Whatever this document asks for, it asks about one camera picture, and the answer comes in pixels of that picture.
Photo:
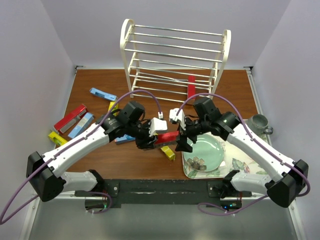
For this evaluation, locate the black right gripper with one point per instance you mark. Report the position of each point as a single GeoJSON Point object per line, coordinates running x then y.
{"type": "Point", "coordinates": [182, 145]}

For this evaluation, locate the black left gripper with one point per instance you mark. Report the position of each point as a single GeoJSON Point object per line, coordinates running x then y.
{"type": "Point", "coordinates": [147, 142]}

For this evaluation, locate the red toothpaste box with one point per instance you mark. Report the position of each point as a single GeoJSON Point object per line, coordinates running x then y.
{"type": "Point", "coordinates": [70, 119]}
{"type": "Point", "coordinates": [166, 139]}
{"type": "Point", "coordinates": [191, 89]}

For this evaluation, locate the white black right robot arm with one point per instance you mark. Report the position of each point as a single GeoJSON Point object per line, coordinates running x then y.
{"type": "Point", "coordinates": [280, 178]}

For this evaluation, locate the cream metal-rod shelf rack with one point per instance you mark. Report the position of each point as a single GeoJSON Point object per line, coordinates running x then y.
{"type": "Point", "coordinates": [160, 59]}

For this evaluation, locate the crumpled yellow toothpaste box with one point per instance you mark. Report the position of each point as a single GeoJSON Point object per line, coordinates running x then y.
{"type": "Point", "coordinates": [169, 153]}

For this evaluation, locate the blue toothpaste box centre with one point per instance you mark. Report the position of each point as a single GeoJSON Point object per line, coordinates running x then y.
{"type": "Point", "coordinates": [124, 139]}

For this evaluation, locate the green ceramic plate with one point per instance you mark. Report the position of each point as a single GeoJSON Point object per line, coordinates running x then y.
{"type": "Point", "coordinates": [206, 156]}

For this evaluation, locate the yellow toothpaste box upright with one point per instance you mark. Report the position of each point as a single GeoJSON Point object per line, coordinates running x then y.
{"type": "Point", "coordinates": [113, 107]}

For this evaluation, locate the leaf-pattern serving tray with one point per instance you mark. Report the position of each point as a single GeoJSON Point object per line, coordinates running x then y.
{"type": "Point", "coordinates": [234, 159]}

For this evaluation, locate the blue silver toothpaste box left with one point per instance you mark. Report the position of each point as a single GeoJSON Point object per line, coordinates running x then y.
{"type": "Point", "coordinates": [81, 125]}

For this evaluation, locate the light blue toothpaste box far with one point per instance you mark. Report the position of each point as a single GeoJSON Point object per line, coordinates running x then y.
{"type": "Point", "coordinates": [104, 95]}

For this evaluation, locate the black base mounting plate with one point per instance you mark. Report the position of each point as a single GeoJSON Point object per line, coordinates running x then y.
{"type": "Point", "coordinates": [163, 192]}

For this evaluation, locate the grey ceramic mug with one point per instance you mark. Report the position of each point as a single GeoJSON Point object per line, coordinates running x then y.
{"type": "Point", "coordinates": [259, 124]}

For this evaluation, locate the yellow toothpaste box left edge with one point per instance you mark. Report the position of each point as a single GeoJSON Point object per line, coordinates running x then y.
{"type": "Point", "coordinates": [57, 139]}

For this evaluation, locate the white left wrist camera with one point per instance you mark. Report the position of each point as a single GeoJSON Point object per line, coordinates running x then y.
{"type": "Point", "coordinates": [158, 125]}

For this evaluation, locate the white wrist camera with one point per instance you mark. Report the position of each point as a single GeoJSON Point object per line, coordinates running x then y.
{"type": "Point", "coordinates": [158, 125]}
{"type": "Point", "coordinates": [177, 116]}

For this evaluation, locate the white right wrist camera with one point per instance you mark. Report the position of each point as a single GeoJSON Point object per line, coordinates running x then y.
{"type": "Point", "coordinates": [177, 116]}

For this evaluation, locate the aluminium frame rail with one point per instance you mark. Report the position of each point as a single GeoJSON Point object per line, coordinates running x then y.
{"type": "Point", "coordinates": [162, 210]}

